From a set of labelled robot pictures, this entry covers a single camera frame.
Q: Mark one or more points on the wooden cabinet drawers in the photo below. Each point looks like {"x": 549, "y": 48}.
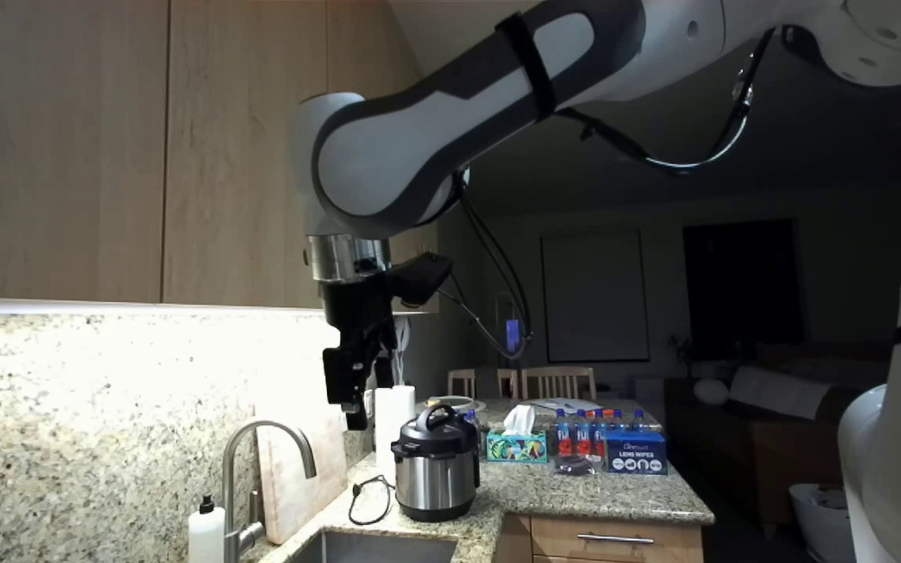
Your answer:
{"x": 556, "y": 543}

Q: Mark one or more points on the dark sofa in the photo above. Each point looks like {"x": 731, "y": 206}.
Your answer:
{"x": 763, "y": 458}

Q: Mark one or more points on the stainless steel sink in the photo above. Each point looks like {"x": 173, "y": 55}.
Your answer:
{"x": 388, "y": 553}

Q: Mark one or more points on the long white pillow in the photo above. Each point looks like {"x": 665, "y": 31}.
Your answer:
{"x": 784, "y": 395}

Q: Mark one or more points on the blue printed box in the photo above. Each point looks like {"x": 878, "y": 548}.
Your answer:
{"x": 637, "y": 458}

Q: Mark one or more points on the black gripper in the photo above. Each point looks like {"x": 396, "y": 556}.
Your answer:
{"x": 358, "y": 322}

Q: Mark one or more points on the white paper towel roll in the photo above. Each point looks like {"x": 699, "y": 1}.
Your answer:
{"x": 393, "y": 416}

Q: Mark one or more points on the dark wall window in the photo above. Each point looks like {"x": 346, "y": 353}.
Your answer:
{"x": 743, "y": 284}

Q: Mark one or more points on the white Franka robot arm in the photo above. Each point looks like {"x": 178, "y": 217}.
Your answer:
{"x": 421, "y": 159}

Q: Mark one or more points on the wooden upper wall cabinets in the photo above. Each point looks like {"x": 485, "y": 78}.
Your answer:
{"x": 53, "y": 159}

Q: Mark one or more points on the wooden dining chair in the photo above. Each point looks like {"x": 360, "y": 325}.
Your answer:
{"x": 462, "y": 382}
{"x": 562, "y": 382}
{"x": 507, "y": 382}

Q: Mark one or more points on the white soap bottle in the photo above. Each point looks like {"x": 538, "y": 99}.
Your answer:
{"x": 208, "y": 537}

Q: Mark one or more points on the grey wall picture frame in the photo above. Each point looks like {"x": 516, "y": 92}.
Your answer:
{"x": 596, "y": 299}

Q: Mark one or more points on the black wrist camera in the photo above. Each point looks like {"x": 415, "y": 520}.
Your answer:
{"x": 421, "y": 280}

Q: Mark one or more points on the blue glowing small device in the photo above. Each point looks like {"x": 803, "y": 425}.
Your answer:
{"x": 514, "y": 333}

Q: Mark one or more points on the round white pillow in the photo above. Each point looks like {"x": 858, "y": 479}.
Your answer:
{"x": 712, "y": 392}

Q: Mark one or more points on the curved steel faucet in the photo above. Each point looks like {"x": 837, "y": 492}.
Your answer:
{"x": 233, "y": 488}

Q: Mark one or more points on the teal tissue box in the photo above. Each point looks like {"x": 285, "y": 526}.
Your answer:
{"x": 516, "y": 446}

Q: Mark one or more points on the red drink bottles pack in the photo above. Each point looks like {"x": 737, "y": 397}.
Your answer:
{"x": 577, "y": 439}

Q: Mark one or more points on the steel pressure cooker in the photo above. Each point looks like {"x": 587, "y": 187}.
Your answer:
{"x": 436, "y": 479}

